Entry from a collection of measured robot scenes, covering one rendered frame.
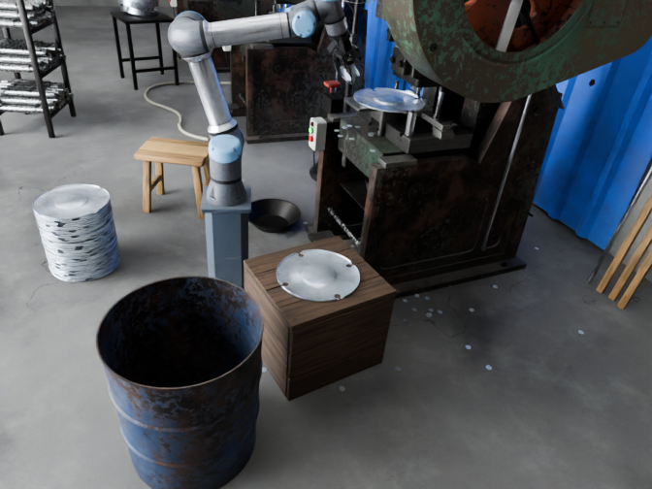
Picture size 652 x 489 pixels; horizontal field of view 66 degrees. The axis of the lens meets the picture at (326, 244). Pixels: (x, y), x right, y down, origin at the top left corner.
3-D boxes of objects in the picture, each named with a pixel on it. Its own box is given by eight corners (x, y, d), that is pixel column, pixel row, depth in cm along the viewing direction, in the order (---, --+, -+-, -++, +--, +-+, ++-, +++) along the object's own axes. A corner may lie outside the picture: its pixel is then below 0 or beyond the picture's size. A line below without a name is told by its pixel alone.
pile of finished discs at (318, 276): (301, 311, 158) (301, 309, 158) (262, 262, 179) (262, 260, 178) (375, 287, 172) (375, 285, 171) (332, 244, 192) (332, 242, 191)
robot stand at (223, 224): (206, 302, 211) (200, 209, 186) (209, 275, 226) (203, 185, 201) (251, 301, 214) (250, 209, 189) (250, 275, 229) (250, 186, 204)
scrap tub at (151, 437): (131, 527, 135) (101, 410, 108) (117, 405, 166) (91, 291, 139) (280, 474, 150) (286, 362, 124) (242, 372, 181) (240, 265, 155)
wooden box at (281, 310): (287, 402, 172) (292, 326, 153) (244, 331, 198) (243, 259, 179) (382, 362, 191) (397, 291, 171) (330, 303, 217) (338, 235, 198)
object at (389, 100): (439, 110, 199) (439, 108, 199) (374, 114, 188) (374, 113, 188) (402, 87, 221) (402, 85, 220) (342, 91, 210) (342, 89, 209)
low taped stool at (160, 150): (141, 212, 266) (133, 153, 247) (157, 192, 286) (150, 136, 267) (206, 220, 265) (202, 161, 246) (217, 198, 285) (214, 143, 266)
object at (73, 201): (63, 227, 193) (62, 226, 193) (17, 204, 205) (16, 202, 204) (124, 199, 214) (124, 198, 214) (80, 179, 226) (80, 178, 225)
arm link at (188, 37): (156, 26, 155) (314, 4, 155) (163, 19, 164) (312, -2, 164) (168, 64, 161) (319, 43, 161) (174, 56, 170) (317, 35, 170)
